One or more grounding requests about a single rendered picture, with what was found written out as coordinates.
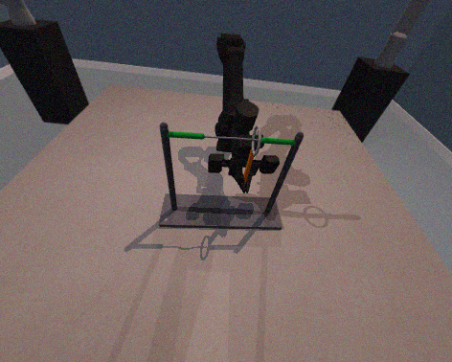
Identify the orange handle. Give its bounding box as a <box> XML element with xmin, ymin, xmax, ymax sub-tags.
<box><xmin>243</xmin><ymin>124</ymin><xmax>261</xmax><ymax>184</ymax></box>

